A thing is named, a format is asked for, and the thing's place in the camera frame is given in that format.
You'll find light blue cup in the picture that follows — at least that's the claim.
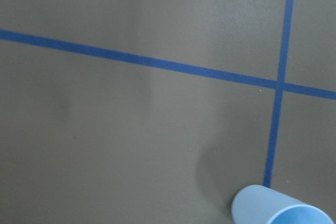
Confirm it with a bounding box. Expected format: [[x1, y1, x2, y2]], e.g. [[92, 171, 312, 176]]
[[231, 185, 333, 224]]

